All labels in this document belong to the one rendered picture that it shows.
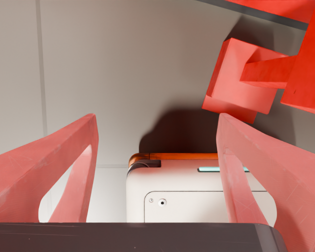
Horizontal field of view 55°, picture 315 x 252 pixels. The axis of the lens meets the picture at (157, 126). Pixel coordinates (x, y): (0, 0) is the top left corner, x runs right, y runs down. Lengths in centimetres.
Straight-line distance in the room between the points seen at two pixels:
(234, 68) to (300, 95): 60
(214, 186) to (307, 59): 54
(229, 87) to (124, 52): 39
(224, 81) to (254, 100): 12
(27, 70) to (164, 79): 50
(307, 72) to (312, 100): 5
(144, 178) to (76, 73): 48
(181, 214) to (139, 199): 13
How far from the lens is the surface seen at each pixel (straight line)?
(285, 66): 72
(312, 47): 47
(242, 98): 104
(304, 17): 109
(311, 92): 42
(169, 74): 112
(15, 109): 124
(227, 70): 102
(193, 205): 92
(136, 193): 90
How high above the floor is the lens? 112
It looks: 81 degrees down
